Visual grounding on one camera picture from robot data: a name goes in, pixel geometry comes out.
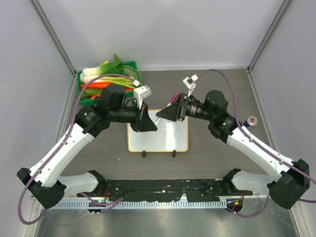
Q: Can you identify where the green vegetable tray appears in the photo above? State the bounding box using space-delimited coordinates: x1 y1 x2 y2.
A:
77 61 142 106

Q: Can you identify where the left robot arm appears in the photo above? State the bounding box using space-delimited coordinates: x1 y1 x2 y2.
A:
17 84 158 209

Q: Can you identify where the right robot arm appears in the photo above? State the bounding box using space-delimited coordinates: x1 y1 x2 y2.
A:
156 90 310 209

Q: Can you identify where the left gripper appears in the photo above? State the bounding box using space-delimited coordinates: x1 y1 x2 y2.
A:
109 99 158 132

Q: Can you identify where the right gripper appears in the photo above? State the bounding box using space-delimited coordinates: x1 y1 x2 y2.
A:
157 93 215 122

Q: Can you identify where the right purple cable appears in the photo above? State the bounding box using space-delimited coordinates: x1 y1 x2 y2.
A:
195 69 316 218

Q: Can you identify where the bok choy toy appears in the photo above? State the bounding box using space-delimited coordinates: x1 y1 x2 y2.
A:
82 54 123 76

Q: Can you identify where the energy drink can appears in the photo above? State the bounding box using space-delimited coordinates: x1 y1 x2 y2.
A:
242 116 258 130

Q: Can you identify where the white cable duct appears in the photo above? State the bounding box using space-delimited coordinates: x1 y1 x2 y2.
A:
51 199 227 210

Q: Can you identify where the yellow framed whiteboard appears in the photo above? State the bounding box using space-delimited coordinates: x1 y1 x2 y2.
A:
127 119 189 153

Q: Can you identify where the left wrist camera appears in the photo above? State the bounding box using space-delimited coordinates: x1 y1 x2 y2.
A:
133 85 152 109

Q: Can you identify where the pink capped marker pen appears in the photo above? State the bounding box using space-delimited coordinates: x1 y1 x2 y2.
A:
155 93 179 125

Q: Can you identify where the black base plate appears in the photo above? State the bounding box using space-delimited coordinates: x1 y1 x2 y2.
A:
87 179 253 202

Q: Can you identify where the green onion toy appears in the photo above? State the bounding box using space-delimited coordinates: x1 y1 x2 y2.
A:
79 75 136 89

